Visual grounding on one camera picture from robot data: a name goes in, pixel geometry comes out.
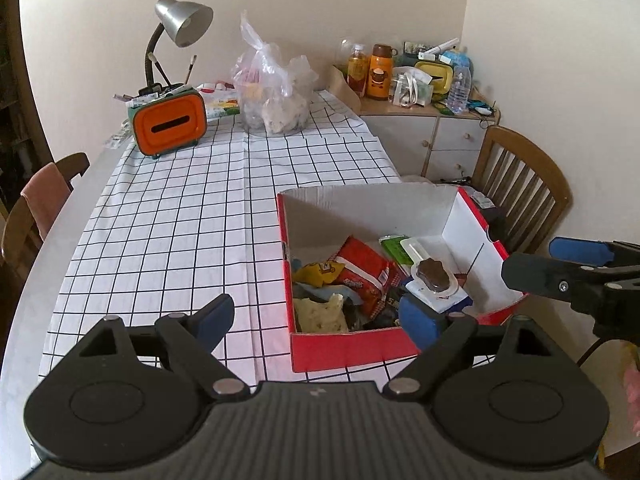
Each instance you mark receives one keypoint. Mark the light blue wipes pack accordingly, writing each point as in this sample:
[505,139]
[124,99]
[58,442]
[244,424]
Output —
[457,57]

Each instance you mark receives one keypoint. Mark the clear plastic bag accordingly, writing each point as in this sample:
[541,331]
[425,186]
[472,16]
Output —
[275,105]

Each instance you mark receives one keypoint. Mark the orange and teal tissue box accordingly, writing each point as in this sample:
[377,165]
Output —
[167,125]

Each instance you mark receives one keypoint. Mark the white tube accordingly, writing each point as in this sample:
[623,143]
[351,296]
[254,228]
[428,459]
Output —
[439,48]

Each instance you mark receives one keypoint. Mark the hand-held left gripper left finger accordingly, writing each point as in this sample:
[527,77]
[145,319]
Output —
[215,317]

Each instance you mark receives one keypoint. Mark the wooden slatted chair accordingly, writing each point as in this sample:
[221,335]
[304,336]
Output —
[525,160]

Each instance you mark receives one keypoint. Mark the white and blue snack packet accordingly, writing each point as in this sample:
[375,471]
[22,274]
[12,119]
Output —
[452,305]

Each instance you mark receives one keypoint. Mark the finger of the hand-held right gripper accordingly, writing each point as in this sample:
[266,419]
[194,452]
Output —
[580,250]
[545,275]

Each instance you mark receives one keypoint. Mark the orange thermos bottle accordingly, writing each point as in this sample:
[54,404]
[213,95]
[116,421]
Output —
[380,77]

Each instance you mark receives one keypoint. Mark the brown cardboard piece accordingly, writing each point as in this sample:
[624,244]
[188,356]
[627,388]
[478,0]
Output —
[347,87]

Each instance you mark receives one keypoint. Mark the silver desk lamp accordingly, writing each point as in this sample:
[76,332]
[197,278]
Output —
[182,17]

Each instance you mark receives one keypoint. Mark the green snack packet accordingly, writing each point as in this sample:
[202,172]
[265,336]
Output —
[395,250]

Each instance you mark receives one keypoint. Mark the black bag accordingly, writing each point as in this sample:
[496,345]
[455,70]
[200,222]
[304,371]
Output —
[492,215]

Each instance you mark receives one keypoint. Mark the wooden chair with towel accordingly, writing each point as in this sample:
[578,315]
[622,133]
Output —
[15,225]

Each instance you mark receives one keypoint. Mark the brown cake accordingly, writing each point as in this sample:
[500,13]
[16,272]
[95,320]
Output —
[435,275]

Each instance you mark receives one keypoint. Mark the colourful flat packet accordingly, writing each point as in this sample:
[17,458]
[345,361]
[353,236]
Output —
[220,105]

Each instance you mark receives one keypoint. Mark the red cardboard shoe box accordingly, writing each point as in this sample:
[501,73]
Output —
[350,350]

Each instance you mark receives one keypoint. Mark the pale yellow snack packet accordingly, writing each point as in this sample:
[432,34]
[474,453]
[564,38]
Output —
[317,315]

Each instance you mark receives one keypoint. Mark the light blue snack packet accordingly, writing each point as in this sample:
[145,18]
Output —
[312,291]

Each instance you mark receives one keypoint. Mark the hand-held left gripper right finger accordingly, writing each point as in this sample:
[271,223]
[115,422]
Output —
[420,320]

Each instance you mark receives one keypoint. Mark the white and wood cabinet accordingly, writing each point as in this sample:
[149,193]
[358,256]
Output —
[400,135]

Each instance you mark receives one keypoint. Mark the pink towel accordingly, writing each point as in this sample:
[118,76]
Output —
[45,192]

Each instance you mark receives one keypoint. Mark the yellow tissue box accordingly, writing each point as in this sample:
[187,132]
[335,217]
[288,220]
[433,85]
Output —
[440,77]

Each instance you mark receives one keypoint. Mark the clear water bottle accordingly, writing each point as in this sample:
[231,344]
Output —
[459,92]

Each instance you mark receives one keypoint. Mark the yellow patterned cloth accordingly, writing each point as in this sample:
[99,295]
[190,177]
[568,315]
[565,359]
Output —
[625,385]

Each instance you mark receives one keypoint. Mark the small blue object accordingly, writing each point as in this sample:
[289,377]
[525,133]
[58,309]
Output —
[480,108]

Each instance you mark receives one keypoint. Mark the makeup brush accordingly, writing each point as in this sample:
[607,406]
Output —
[160,70]
[191,70]

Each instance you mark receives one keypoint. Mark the red checkered snack packet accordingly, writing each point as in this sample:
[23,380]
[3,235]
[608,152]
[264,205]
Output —
[362,265]

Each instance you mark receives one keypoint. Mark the black and white checkered tablecloth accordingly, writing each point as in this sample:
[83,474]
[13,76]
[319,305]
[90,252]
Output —
[175,210]

